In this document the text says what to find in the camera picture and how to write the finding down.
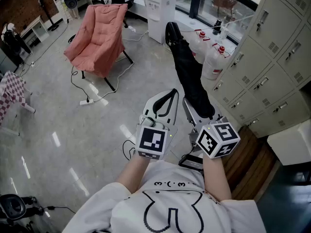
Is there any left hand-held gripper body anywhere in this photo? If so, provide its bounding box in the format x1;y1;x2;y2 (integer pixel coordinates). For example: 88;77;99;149
135;114;178;160

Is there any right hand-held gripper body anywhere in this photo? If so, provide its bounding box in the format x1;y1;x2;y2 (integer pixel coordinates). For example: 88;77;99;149
189;115;242;160

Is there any beige metal locker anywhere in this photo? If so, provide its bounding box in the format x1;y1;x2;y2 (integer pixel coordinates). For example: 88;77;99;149
208;0;311;138

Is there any person's left forearm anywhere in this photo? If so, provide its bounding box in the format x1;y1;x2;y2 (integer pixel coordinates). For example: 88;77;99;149
115;151;153;194

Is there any person's right forearm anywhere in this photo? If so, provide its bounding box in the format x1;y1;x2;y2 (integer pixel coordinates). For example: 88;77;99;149
201;153;233;203

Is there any black screen device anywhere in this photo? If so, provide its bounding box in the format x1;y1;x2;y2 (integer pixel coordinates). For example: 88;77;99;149
178;152;205;171

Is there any wooden platform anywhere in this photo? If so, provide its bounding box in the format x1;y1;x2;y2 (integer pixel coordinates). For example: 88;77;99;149
220;124;280;201

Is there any clear water jug red cap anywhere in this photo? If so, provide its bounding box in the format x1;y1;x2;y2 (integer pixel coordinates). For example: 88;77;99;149
202;43;231;81
189;30;212;64

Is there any white printed t-shirt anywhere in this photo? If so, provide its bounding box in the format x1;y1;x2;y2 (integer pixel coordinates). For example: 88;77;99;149
62;159;268;233

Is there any clear plastic bottle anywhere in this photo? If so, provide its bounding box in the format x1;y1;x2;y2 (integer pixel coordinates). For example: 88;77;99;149
219;25;229;40

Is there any pink padded folding chair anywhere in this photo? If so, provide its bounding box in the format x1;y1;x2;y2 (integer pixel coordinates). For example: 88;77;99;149
63;3;134;92

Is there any black tumbler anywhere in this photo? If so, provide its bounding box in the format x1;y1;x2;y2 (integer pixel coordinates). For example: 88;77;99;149
212;18;224;36

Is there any white water dispenser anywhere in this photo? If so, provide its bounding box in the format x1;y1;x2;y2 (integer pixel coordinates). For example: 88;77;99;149
145;0;177;45

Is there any white shelf cabinet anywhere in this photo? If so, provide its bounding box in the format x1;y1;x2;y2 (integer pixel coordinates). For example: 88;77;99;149
18;15;51;45

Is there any black coat stand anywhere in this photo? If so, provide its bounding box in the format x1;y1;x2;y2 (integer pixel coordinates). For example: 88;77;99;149
33;0;60;32

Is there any checkered cloth table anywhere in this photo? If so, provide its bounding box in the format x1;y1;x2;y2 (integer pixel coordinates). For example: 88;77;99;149
0;70;36;131

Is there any black wheeled machine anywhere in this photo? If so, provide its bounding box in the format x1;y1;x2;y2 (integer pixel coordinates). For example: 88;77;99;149
0;194;45;233

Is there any black looped cable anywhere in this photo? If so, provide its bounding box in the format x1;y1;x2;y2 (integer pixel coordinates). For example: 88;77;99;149
122;139;137;161

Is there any white cable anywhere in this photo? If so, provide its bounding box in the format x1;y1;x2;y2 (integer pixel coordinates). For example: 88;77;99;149
93;57;136;103

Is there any black power cable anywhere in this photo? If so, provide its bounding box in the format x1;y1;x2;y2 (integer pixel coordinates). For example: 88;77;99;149
70;66;91;103

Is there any black adapter cable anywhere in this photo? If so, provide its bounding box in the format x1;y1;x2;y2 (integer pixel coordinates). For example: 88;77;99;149
43;204;76;215

